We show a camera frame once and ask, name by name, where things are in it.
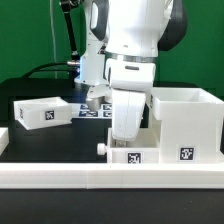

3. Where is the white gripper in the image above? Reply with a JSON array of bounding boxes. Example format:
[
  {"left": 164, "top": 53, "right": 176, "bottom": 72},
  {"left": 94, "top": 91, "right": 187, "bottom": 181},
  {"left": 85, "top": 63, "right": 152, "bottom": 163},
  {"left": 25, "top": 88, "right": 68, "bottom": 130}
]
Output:
[{"left": 86, "top": 59, "right": 156, "bottom": 147}]

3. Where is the white drawer box front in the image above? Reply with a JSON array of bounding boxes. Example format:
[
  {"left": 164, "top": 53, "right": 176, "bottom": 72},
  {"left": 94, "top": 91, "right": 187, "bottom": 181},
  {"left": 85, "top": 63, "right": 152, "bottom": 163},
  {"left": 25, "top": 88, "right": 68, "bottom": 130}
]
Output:
[{"left": 97, "top": 128, "right": 160, "bottom": 164}]

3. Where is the white drawer box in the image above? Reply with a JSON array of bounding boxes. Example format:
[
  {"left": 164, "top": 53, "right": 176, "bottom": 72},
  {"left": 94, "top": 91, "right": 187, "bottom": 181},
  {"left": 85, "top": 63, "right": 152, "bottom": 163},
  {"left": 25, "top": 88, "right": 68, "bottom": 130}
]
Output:
[
  {"left": 97, "top": 128, "right": 160, "bottom": 164},
  {"left": 14, "top": 97, "right": 72, "bottom": 130}
]

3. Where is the white drawer cabinet frame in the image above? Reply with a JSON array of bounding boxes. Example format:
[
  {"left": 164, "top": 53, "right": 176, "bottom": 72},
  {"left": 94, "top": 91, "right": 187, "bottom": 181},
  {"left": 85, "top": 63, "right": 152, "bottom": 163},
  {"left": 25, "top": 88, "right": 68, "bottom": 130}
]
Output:
[{"left": 149, "top": 87, "right": 224, "bottom": 163}]

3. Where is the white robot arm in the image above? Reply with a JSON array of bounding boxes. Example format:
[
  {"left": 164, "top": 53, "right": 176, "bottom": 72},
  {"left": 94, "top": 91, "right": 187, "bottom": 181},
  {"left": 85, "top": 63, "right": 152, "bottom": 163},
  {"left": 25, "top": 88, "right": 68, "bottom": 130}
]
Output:
[{"left": 76, "top": 0, "right": 187, "bottom": 142}]

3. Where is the white drawer box rear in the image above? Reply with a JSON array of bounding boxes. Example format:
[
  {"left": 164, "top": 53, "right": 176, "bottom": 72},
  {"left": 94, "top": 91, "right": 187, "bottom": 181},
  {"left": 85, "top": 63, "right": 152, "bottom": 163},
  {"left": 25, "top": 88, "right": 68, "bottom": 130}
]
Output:
[{"left": 14, "top": 97, "right": 72, "bottom": 130}]

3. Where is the marker tag sheet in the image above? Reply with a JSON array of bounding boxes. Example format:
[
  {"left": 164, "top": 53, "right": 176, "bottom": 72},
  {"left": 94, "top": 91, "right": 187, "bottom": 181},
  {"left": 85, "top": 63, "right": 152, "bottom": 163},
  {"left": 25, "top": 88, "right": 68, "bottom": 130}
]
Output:
[{"left": 71, "top": 103, "right": 112, "bottom": 119}]

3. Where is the black cable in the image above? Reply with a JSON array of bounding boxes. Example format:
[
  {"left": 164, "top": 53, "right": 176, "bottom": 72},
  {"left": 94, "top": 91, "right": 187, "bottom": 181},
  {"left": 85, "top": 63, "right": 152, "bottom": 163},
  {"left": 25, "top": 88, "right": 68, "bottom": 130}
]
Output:
[{"left": 21, "top": 61, "right": 81, "bottom": 80}]

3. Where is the white front rail fence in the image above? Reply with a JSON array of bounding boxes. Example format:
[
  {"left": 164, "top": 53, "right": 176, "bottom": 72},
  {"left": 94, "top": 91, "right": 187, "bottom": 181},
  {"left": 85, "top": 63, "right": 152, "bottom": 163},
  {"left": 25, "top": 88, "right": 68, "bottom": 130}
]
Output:
[{"left": 0, "top": 163, "right": 224, "bottom": 189}]

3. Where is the white left rail piece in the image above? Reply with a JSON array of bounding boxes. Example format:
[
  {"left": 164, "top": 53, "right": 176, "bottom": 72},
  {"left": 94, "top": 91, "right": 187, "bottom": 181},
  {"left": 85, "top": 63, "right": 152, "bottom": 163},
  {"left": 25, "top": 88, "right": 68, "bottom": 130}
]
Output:
[{"left": 0, "top": 127, "right": 9, "bottom": 155}]

